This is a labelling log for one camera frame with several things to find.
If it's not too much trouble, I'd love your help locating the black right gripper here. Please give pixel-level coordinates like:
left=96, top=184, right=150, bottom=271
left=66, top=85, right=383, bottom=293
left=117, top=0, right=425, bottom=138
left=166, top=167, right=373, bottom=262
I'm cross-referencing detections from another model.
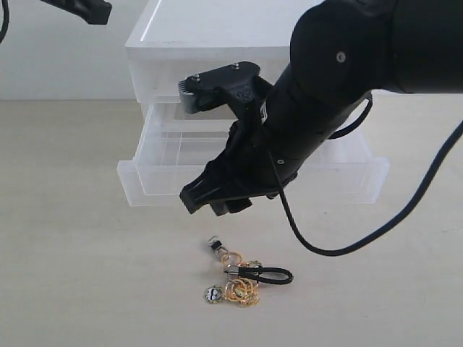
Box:
left=179, top=75, right=323, bottom=217

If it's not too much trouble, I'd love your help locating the clear wide drawer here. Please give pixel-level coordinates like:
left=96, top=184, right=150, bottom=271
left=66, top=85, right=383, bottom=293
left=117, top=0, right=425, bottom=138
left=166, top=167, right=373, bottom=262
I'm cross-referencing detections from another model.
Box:
left=117, top=103, right=390, bottom=206

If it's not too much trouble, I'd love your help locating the white plastic drawer cabinet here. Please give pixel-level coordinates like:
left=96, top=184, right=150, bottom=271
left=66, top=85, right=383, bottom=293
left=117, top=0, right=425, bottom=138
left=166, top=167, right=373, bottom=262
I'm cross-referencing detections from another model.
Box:
left=125, top=0, right=318, bottom=82

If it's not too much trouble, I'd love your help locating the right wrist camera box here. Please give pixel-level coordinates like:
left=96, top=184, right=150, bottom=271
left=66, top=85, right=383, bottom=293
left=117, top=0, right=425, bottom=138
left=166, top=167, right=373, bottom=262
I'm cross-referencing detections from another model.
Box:
left=178, top=61, right=260, bottom=114

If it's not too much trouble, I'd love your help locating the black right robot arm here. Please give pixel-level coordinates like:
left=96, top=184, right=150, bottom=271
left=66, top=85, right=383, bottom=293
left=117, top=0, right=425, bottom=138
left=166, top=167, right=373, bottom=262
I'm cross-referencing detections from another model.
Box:
left=179, top=1, right=462, bottom=215

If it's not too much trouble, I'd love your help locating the gold keychain with black strap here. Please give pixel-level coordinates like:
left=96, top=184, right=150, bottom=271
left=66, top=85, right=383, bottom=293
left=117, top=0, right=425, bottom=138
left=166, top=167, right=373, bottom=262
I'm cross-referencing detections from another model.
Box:
left=203, top=236, right=294, bottom=307

